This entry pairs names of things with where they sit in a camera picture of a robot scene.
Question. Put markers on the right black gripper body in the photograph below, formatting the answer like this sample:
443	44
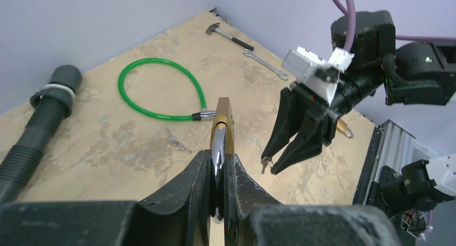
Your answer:
320	99

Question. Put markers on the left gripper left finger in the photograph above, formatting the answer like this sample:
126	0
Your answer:
176	214

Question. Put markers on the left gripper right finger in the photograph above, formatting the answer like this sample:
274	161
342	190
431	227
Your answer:
253	217

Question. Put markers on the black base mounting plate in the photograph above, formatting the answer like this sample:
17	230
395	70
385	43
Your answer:
364	181

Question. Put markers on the large brass padlock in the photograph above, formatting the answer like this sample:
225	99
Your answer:
221	143

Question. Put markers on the steel wrench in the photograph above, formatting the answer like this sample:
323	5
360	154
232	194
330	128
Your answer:
281	74

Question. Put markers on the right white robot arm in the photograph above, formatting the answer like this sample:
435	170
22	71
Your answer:
364	57

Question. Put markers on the small brass padlock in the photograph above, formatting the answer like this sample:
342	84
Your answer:
343	128

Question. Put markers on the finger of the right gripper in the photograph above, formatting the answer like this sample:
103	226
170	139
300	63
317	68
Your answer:
290	116
302	134

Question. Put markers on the small black-handled hammer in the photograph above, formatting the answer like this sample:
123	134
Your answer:
215	28

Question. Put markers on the large padlock key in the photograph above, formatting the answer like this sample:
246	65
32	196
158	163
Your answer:
266	162

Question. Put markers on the cable lock keys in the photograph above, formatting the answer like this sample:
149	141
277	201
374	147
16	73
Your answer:
174	142

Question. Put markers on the aluminium frame rail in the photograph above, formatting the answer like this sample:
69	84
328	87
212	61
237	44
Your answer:
400	184

